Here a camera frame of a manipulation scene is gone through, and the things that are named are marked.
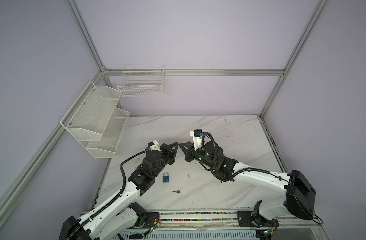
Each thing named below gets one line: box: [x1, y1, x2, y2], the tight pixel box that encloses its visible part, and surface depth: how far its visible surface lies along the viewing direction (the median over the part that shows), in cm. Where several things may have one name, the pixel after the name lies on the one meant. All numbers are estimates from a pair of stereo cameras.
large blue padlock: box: [162, 171, 170, 183], surface depth 88 cm
